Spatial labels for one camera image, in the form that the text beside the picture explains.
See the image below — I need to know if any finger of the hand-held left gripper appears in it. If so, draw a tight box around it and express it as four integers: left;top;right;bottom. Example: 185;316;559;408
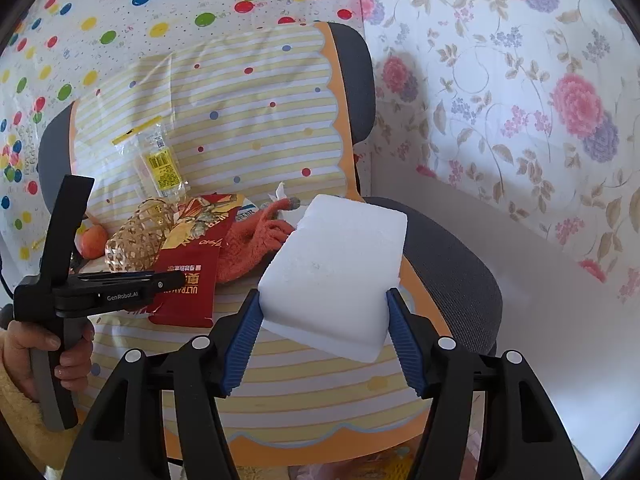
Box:
75;269;170;293

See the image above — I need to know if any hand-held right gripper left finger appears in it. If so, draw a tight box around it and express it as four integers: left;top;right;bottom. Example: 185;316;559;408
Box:
62;290;266;480

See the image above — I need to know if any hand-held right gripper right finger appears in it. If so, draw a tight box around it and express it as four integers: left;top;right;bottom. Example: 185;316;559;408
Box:
385;287;573;480

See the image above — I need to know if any red snack packet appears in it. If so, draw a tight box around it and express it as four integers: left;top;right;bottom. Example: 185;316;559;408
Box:
129;192;261;329

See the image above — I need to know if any white foam block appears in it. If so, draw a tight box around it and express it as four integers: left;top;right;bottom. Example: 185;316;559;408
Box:
257;194;408;365

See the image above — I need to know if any clear yellow plastic packet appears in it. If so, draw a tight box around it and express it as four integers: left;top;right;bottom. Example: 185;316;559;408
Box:
112;116;193;201

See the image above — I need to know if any person's left forearm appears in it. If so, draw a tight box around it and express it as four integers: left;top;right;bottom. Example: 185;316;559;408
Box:
0;360;68;476

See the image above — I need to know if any person's left hand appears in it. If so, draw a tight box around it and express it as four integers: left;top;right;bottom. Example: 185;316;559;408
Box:
1;317;97;403

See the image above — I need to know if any red apple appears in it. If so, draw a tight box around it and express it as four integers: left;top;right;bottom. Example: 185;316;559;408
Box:
75;224;108;260

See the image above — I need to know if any woven bamboo basket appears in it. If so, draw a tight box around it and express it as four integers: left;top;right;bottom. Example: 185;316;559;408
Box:
104;198;181;273

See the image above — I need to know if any grey fabric chair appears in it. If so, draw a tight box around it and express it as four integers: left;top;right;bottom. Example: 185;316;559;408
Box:
37;22;503;466

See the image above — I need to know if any orange knit glove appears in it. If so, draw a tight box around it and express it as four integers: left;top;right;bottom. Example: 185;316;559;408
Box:
217;197;302;283

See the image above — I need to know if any white crumpled tissue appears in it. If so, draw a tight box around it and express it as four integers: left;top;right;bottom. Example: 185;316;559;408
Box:
267;181;301;231

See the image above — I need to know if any yellow striped dotted cloth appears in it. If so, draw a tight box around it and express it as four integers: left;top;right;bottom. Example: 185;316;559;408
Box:
67;22;451;466

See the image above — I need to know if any balloon print backdrop sheet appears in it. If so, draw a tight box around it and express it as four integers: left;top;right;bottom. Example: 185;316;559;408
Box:
0;0;366;281

